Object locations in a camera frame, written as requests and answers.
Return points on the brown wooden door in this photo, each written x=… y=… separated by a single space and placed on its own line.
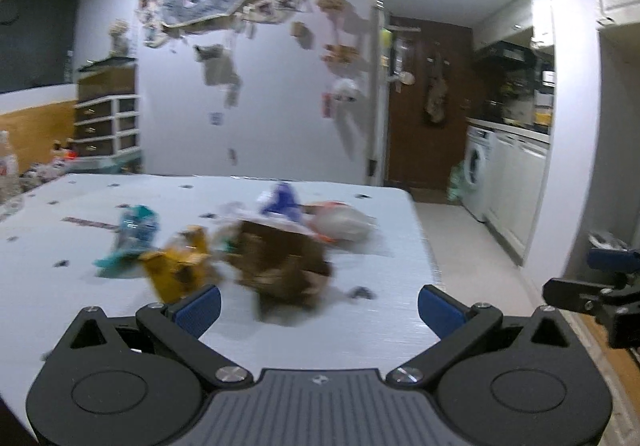
x=415 y=135

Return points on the black range hood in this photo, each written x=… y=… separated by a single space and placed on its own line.
x=502 y=53

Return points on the dried flower bunch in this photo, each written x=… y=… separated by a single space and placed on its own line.
x=120 y=38

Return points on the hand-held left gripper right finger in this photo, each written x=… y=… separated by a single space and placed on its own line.
x=440 y=311

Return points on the white washing machine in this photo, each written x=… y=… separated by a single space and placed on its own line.
x=477 y=165

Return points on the white kitchen cabinet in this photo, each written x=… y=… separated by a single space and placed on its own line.
x=515 y=15
x=515 y=186

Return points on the yellow hanging tag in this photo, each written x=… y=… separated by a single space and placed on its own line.
x=385 y=38

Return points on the pink wall card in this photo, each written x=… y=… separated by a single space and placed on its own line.
x=326 y=104

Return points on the white lower kitchen cabinet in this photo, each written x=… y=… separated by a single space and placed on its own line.
x=515 y=186

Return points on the small wall photo card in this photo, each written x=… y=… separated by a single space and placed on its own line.
x=216 y=118

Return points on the white heart-print tablecloth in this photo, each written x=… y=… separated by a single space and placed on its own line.
x=325 y=341

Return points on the brown crushed cardboard box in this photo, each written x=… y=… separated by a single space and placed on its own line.
x=280 y=266

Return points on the dark glass tank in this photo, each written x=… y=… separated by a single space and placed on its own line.
x=107 y=80

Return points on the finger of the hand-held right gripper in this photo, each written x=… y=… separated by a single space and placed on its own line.
x=565 y=293
x=610 y=258

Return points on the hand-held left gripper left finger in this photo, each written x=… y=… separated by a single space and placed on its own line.
x=200 y=308

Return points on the dark wall board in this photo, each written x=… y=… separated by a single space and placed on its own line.
x=35 y=25

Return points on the white drawer cabinet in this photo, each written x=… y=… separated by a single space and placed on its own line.
x=100 y=125

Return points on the green plastic bag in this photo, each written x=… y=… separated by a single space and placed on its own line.
x=455 y=183

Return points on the white plush toy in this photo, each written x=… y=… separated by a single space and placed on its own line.
x=346 y=89

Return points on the white upper kitchen cabinet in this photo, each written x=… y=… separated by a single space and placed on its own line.
x=515 y=15

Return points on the clear orange-striped zip bag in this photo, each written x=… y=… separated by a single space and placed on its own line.
x=340 y=226

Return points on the wooden wall shelf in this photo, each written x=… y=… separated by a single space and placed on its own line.
x=301 y=33
x=342 y=54
x=332 y=1

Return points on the teal wrapper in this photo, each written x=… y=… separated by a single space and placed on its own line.
x=132 y=226

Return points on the clear plastic bottle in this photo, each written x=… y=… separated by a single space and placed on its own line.
x=7 y=165

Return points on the purple snack wrapper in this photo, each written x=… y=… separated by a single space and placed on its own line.
x=280 y=201

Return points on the beige hanging bag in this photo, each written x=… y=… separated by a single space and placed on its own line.
x=435 y=95

